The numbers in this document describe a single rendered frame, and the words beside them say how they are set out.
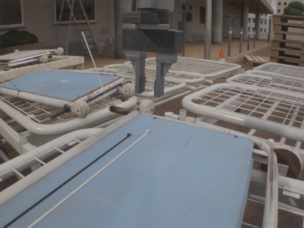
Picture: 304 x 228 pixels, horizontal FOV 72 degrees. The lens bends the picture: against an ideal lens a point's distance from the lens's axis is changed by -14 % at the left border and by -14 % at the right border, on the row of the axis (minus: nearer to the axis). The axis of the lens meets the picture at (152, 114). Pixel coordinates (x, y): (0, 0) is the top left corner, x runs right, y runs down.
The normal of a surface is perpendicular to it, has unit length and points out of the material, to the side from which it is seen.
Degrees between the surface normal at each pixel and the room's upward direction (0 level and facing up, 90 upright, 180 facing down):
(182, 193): 3
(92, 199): 3
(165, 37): 90
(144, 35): 90
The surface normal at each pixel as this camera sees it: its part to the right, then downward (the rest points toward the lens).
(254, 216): 0.00, -0.94
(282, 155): -0.54, 0.29
